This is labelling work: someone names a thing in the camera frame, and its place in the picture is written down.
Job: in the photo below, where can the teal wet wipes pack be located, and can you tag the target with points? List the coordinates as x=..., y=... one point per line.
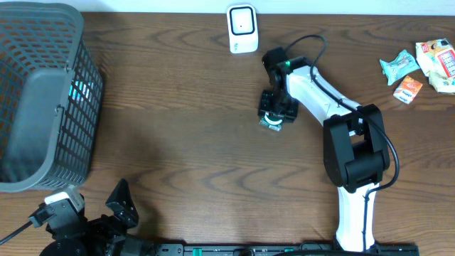
x=403, y=65

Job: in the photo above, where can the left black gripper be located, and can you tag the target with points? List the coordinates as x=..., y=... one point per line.
x=98, y=223

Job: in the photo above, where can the small orange snack packet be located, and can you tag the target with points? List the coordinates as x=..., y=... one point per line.
x=407, y=90

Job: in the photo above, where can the green round-label ointment box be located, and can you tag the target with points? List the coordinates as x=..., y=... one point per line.
x=271, y=122

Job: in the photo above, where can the white barcode scanner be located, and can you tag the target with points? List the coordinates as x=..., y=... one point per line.
x=242, y=28

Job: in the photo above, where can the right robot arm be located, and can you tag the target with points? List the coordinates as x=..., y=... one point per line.
x=355, y=154

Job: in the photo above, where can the grey plastic mesh basket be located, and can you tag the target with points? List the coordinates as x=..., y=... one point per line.
x=51, y=97

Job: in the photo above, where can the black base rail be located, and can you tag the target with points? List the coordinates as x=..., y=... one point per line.
x=306, y=248

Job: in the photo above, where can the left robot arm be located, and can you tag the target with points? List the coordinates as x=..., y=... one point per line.
x=76, y=247

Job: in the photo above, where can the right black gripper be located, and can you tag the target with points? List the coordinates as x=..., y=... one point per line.
x=288, y=112

